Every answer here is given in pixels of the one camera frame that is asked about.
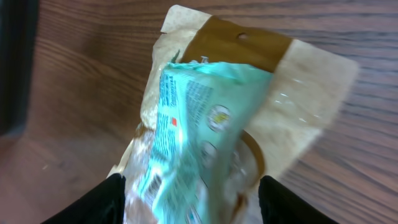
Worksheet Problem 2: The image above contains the brown nut pouch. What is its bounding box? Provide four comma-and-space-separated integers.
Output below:
111, 5, 359, 223

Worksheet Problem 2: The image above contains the grey plastic shopping basket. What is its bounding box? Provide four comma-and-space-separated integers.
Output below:
1, 0, 40, 136

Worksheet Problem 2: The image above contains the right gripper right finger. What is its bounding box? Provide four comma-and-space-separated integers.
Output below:
258, 175, 337, 224

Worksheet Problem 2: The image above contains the mint green snack packet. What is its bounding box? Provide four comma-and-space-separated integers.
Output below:
137, 62, 272, 223

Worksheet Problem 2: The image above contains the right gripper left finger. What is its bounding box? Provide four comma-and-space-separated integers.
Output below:
43, 174, 126, 224

